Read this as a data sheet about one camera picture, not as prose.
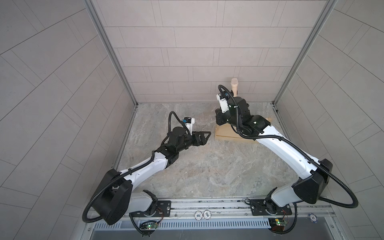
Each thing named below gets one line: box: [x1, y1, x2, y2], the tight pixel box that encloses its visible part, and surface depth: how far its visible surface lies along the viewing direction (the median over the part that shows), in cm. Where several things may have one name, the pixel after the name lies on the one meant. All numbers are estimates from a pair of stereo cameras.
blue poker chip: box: [308, 213, 318, 224], surface depth 70 cm
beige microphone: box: [230, 78, 239, 97], surface depth 95 cm
